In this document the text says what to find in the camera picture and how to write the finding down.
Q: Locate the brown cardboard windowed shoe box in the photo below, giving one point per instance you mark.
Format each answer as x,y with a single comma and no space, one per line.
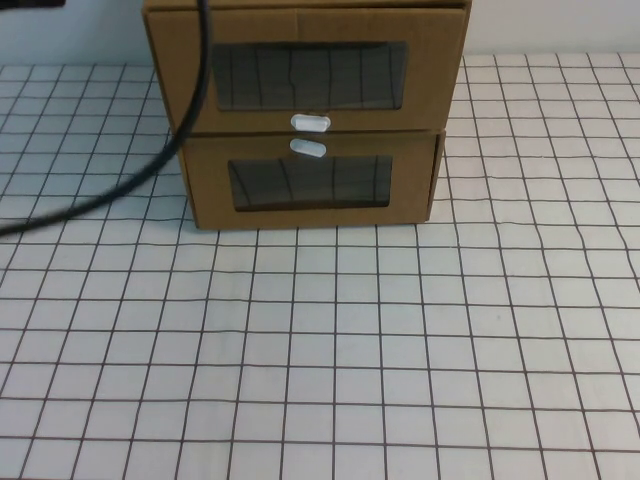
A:
210,175
430,75

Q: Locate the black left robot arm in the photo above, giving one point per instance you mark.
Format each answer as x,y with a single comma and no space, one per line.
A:
30,2

